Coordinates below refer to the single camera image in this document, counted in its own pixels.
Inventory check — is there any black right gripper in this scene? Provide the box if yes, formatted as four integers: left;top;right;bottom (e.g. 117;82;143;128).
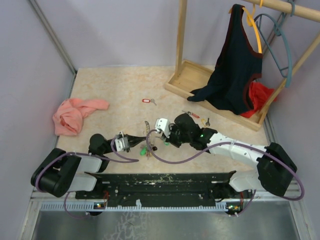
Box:
162;124;192;149

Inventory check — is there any large keyring with coloured tags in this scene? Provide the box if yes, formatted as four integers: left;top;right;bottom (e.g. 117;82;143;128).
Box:
139;120;157;159

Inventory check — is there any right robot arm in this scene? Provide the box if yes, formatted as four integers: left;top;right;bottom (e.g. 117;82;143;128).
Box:
155;113;297;199

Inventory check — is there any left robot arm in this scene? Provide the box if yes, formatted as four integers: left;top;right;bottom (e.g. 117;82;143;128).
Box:
30;132;146;199

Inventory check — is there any key with long red tag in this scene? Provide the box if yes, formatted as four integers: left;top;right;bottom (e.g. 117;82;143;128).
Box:
182;110;200;119

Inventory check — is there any pink crumpled cloth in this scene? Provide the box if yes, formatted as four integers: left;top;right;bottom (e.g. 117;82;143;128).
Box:
52;98;110;136

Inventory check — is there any red cloth in rack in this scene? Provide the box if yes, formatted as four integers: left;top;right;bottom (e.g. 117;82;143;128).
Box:
240;82;274;118

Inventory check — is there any dark navy tank top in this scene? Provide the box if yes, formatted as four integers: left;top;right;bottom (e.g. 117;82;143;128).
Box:
187;4;263;118

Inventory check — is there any blue-grey clothes hanger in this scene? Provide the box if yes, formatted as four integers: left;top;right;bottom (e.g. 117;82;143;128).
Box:
254;12;293;88

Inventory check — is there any yellow clothes hanger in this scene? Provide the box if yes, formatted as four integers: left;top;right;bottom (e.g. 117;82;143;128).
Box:
242;3;263;54

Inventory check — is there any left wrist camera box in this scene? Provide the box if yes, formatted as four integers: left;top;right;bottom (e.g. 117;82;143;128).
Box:
114;132;130;152

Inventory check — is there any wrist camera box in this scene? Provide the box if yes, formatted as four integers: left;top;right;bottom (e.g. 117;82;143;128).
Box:
154;118;171;138
114;132;130;152

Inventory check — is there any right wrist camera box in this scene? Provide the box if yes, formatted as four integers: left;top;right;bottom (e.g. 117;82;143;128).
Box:
154;118;171;138

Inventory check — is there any key with yellow ring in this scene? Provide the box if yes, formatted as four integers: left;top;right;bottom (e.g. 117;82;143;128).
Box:
201;118;211;127

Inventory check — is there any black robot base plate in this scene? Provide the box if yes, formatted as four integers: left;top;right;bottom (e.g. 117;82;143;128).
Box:
75;171;253;215

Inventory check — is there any grey wall corner rail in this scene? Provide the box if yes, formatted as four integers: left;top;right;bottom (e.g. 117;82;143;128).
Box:
27;0;78;75

